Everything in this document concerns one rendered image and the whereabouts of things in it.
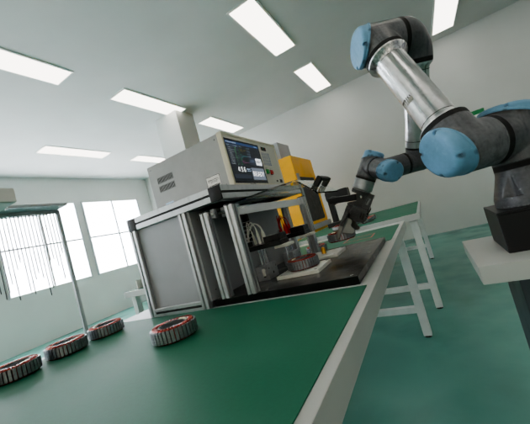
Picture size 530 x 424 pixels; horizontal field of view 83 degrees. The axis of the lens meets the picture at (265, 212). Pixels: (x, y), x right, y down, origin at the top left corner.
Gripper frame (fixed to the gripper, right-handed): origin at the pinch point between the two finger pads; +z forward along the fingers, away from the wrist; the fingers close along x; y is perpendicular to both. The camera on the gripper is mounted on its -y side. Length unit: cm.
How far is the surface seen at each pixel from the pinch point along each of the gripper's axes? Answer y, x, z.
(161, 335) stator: -18, -72, 20
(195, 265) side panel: -33, -46, 15
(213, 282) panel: -27, -42, 20
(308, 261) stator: -2.2, -28.2, 5.1
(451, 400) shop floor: 63, 28, 58
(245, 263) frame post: -16.1, -44.6, 8.0
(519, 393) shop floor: 84, 33, 43
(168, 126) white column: -381, 271, -12
